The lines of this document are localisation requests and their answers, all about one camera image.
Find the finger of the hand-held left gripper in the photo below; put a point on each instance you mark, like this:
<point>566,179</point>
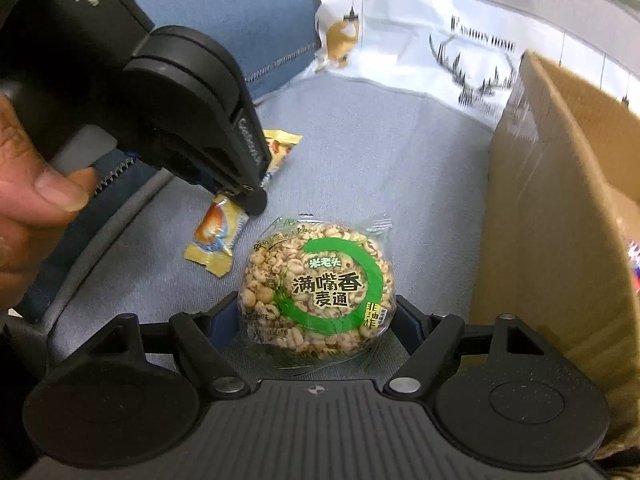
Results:
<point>250,145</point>
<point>250,202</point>

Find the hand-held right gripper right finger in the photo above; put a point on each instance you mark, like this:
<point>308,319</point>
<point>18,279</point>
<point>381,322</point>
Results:
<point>405,317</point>

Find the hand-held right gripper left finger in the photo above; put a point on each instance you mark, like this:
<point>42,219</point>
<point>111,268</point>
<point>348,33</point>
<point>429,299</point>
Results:
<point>227,317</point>

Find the yellow candy packet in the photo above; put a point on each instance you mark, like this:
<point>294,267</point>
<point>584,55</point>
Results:
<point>282,147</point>
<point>215,235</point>

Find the puffed grain cake packet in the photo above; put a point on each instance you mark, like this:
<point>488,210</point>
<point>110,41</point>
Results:
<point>315,290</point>

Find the brown cardboard box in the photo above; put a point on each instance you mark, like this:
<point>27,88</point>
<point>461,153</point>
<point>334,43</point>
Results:
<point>550,220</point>

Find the person's left hand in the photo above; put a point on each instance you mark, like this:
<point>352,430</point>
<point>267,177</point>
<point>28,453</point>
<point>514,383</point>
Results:
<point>30,220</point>

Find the blue sofa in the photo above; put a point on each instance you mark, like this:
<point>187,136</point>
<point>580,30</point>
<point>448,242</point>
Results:
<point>225,20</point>

